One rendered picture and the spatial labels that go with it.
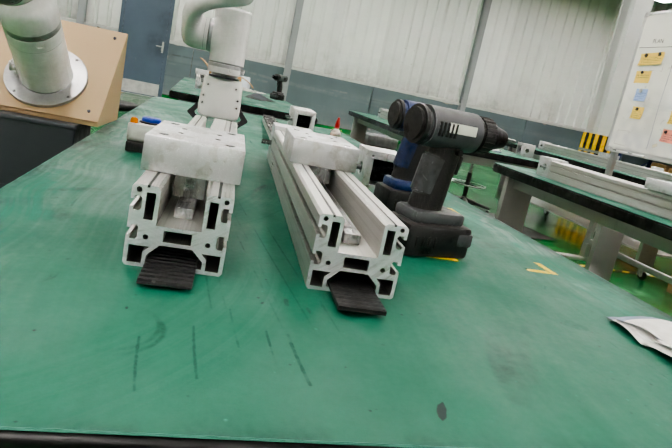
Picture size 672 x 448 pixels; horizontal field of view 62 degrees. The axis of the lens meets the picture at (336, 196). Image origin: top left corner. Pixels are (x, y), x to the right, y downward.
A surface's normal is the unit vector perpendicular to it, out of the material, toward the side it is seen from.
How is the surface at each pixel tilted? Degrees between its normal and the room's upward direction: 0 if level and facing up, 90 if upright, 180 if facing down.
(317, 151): 90
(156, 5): 90
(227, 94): 91
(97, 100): 47
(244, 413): 0
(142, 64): 90
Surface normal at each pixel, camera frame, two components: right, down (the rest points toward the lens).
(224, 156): 0.17, 0.22
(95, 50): 0.25, -0.49
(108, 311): 0.20, -0.96
